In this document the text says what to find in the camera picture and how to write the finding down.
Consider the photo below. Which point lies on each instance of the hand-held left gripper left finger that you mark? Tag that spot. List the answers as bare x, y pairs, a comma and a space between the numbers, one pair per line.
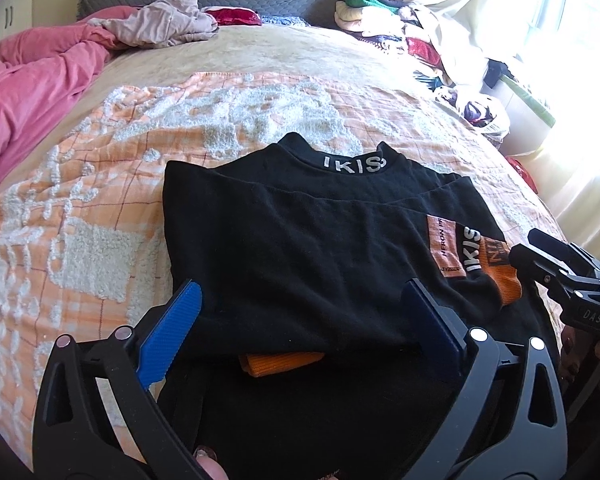
172, 330

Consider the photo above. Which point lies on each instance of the orange checked fleece blanket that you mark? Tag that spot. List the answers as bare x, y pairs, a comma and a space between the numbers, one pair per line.
105, 185

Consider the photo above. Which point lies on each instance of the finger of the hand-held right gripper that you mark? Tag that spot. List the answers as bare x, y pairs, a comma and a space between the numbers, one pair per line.
555, 245
542, 267

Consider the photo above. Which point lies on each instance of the dark garment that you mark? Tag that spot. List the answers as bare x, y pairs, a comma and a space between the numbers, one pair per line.
495, 74

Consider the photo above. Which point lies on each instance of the red plastic bag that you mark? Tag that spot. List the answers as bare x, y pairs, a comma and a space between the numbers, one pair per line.
522, 172

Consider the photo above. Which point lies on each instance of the white bag of clothes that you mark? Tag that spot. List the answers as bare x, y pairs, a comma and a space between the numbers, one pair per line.
480, 110

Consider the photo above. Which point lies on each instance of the pink duvet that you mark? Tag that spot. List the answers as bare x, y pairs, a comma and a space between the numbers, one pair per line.
30, 90

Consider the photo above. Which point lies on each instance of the mauve crumpled garment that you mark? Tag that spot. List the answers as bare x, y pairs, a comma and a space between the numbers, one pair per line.
165, 22

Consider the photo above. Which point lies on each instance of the bed with beige sheet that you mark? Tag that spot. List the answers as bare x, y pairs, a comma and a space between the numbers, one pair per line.
280, 50

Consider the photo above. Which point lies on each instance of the white curtain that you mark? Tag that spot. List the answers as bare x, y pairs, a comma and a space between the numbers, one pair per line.
480, 5

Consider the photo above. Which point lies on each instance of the red shiny cloth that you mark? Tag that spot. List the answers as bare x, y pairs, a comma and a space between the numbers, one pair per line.
232, 15

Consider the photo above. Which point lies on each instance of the person's left hand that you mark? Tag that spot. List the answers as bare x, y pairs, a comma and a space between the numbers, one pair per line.
212, 465

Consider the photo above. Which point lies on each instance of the blue patterned cloth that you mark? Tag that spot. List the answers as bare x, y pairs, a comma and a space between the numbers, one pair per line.
282, 20

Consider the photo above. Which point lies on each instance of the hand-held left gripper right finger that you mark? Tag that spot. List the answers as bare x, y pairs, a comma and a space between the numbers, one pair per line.
432, 327

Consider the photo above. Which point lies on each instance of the black sweater with orange cuffs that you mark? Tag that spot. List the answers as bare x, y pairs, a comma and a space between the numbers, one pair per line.
305, 260

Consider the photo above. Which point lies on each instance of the pile of mixed clothes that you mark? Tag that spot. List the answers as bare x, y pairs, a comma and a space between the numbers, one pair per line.
395, 25

